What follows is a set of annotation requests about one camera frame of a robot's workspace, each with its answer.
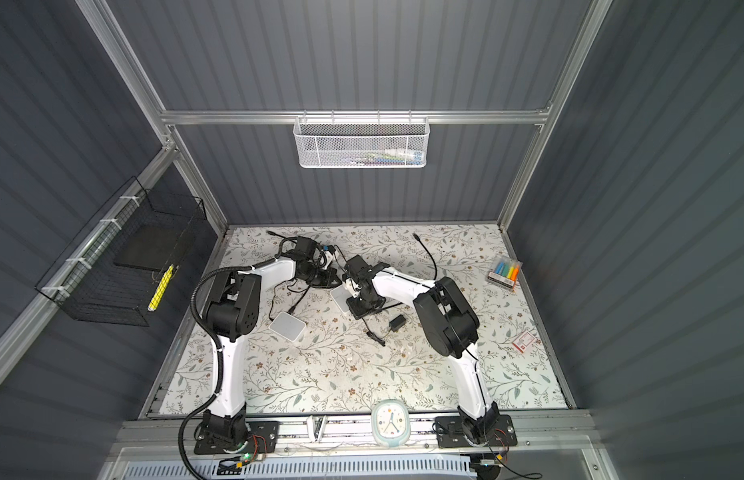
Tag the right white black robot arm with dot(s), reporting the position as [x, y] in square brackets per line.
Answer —
[450, 325]

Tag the small red white card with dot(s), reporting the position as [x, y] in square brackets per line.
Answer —
[525, 341]

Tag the white ventilated cable duct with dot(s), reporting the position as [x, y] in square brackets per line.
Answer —
[427, 466]

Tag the pack of coloured markers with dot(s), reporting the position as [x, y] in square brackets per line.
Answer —
[505, 272]

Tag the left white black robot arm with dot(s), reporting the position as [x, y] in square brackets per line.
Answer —
[225, 304]

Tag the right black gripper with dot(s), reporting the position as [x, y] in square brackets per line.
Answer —
[359, 312]

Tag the floral patterned table mat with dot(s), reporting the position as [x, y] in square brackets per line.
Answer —
[335, 367]

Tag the white wire mesh basket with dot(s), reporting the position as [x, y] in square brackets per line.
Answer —
[378, 144]

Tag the mint green alarm clock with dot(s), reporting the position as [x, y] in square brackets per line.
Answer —
[390, 423]

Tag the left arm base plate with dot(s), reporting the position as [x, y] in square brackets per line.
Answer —
[223, 437]

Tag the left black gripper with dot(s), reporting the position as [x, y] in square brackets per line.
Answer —
[331, 273]

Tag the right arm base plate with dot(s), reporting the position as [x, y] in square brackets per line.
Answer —
[457, 432]

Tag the yellow black striped marker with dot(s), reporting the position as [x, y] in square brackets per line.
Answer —
[161, 289]

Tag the black wire wall basket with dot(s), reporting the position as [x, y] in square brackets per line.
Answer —
[112, 275]

